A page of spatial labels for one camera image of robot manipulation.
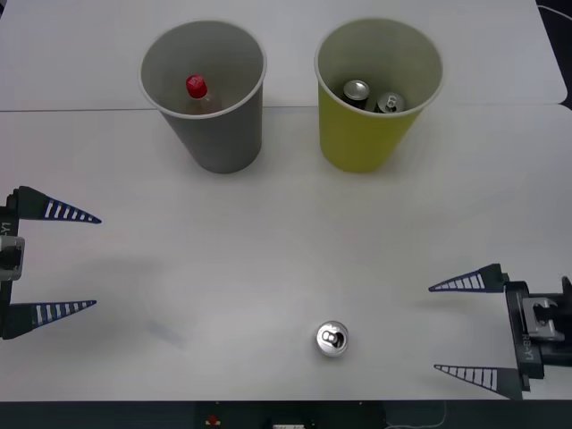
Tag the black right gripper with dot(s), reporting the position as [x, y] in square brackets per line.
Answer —
[527, 353]

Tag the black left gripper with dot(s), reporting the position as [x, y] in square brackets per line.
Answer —
[11, 223]

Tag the silver drink can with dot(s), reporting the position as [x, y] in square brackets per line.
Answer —
[332, 338]

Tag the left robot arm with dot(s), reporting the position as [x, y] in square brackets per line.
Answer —
[11, 259]

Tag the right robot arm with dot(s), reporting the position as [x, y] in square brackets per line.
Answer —
[536, 319]

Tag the grey plastic waste bin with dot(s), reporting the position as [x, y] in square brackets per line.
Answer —
[214, 138]

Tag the yellow-green plastic waste bin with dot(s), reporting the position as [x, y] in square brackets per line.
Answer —
[357, 138]

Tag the red push button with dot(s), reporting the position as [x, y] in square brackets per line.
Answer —
[212, 420]

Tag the red-capped plastic bottle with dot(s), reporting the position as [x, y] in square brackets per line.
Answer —
[196, 86]

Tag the dark drink can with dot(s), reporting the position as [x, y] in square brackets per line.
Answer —
[390, 103]

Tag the black drink can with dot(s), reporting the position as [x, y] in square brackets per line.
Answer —
[356, 90]

